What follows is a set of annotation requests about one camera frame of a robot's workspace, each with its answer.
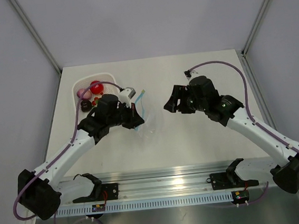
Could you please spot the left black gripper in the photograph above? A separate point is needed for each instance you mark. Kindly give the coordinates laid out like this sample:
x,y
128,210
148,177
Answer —
x,y
134,120

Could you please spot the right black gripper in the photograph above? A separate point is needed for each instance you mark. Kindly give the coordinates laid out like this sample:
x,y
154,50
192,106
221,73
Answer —
x,y
179,92

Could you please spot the clear zip top bag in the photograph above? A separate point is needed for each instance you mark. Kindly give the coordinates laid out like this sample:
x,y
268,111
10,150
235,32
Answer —
x,y
151,113

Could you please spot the red toy apple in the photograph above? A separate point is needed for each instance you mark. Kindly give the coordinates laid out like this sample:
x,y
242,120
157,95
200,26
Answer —
x,y
96,87

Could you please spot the pink toy onion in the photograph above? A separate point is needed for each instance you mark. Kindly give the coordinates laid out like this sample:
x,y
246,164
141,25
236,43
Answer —
x,y
84,94

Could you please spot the red cherry tomato sprig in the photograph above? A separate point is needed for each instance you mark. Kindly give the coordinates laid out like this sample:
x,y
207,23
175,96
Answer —
x,y
95,101

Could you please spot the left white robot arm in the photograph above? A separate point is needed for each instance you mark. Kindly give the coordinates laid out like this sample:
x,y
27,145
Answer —
x,y
41,190

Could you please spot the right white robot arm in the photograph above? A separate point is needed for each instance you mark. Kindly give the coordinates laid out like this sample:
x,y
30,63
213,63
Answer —
x,y
231,113

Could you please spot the white perforated plastic basket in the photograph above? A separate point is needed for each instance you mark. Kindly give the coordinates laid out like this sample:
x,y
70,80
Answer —
x,y
86,81

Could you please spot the left small circuit board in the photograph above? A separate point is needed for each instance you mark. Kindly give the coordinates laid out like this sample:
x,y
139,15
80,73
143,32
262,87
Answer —
x,y
98,208

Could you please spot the small circuit board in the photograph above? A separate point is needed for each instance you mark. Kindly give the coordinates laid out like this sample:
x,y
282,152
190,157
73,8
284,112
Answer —
x,y
240,197
98,208

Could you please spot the right small circuit board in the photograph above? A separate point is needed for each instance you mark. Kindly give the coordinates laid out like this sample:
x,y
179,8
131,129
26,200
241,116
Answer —
x,y
240,197

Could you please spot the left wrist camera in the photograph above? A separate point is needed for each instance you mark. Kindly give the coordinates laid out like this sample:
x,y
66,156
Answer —
x,y
126,95

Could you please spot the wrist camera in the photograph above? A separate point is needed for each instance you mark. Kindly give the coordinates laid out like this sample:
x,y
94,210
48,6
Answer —
x,y
126,95
191,74

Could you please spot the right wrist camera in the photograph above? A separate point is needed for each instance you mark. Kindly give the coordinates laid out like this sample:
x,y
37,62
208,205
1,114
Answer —
x,y
191,74

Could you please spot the aluminium mounting rail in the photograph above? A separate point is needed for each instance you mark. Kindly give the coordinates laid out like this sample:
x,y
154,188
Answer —
x,y
184,180

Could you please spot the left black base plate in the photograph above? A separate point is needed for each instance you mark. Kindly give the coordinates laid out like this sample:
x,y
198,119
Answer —
x,y
110,191

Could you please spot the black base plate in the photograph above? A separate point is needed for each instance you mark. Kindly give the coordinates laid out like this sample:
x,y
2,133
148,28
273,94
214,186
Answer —
x,y
110,191
224,180

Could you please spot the right aluminium frame post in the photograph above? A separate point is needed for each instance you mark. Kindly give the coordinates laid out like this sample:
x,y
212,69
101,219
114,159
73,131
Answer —
x,y
258,21

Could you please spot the aluminium frame post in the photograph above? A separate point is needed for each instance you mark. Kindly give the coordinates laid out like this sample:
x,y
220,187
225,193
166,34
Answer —
x,y
258,21
35,35

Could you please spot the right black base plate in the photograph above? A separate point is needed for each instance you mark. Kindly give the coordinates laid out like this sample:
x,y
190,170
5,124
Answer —
x,y
224,180

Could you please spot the white slotted cable duct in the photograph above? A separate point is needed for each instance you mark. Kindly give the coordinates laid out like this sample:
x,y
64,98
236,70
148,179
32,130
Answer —
x,y
149,204

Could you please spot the left aluminium frame post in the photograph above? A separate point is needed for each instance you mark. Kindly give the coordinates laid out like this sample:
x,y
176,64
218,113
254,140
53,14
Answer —
x,y
35,35

